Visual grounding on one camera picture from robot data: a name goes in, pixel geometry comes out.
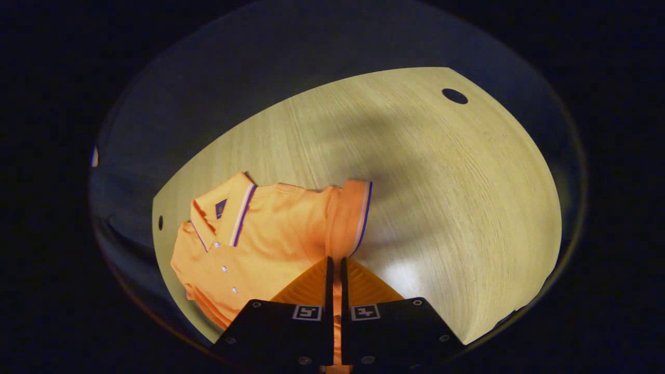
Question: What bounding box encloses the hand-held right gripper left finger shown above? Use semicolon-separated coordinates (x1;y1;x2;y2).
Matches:
210;256;334;367

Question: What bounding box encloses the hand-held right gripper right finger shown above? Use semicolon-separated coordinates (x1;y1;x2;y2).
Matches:
340;257;466;367

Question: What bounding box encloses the orange polo T-shirt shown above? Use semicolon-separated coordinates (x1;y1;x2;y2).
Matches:
170;171;373;374

